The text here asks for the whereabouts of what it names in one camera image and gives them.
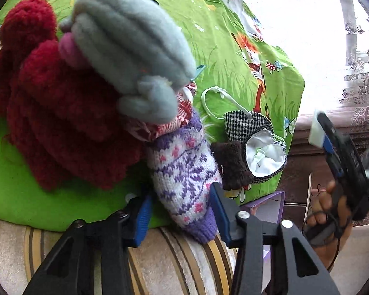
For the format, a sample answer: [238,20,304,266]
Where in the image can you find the checkered face mask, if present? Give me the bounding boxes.
[201,86,288,178]

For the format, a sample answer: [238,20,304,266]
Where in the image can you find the person's right hand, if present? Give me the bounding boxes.
[304,181,353,269]

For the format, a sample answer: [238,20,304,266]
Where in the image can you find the pink fleece cloth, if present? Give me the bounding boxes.
[58,32,91,70]

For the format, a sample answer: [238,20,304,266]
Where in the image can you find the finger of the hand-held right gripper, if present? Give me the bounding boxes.
[326,152,346,180]
[316,112,342,160]

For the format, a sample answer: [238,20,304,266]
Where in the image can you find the red white patterned cloth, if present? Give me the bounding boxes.
[126,81,197,142]

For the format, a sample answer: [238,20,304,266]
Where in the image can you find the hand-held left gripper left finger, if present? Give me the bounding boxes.
[22,193,154,295]

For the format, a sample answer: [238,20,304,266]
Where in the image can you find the white lace curtain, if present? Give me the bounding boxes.
[221,0,369,117]

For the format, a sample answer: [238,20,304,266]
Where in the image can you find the red fluffy glove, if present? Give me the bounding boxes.
[0,0,143,191]

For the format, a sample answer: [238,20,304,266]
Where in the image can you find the pink damask curtain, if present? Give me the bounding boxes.
[295,104,369,148]

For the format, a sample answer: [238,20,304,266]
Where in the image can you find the purple white knitted sock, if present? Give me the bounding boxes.
[144,107,223,245]

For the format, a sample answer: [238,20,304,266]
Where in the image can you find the grey fleece glove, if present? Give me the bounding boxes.
[60,0,197,125]

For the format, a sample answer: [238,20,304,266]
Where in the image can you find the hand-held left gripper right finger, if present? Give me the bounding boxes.
[209,183,342,295]

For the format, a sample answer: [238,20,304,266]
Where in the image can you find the striped beige sofa cover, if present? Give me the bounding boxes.
[0,217,239,295]

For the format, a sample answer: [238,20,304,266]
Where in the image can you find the purple cardboard box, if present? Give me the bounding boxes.
[241,191,286,262]

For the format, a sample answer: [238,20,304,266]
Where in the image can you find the dark brown fuzzy sock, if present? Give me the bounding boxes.
[210,141,253,191]

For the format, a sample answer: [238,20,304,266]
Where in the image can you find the green cartoon printed blanket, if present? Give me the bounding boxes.
[0,0,305,232]

